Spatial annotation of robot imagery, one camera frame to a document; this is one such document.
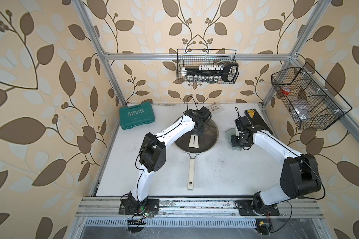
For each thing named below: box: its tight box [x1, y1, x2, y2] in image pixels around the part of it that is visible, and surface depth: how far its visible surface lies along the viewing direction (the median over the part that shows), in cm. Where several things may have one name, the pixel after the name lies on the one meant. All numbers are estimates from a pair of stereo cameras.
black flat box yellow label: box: [244, 108, 274, 135], surface depth 111 cm
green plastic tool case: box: [119, 101, 156, 130], surface depth 110 cm
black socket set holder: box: [180, 62, 239, 83], surface depth 86 cm
